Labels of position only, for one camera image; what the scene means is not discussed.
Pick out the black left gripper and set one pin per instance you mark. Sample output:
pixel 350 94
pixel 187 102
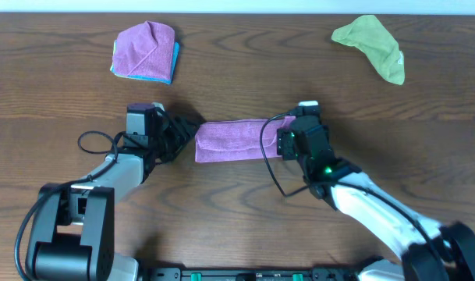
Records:
pixel 183 132

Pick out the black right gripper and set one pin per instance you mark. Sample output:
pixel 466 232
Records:
pixel 284 144

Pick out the purple microfibre cloth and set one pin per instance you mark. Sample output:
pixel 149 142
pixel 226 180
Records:
pixel 228 141

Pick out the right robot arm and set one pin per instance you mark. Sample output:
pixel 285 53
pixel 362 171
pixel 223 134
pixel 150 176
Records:
pixel 428 250

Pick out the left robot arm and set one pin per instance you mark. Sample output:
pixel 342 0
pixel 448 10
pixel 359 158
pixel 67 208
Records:
pixel 69 232

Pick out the folded blue cloth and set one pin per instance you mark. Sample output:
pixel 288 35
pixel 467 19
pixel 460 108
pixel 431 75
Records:
pixel 150 78

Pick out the folded purple cloth on stack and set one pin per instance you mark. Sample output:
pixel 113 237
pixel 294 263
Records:
pixel 144 50

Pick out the green microfibre cloth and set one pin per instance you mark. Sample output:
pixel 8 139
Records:
pixel 368 35

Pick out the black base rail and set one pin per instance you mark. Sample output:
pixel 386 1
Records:
pixel 315 274

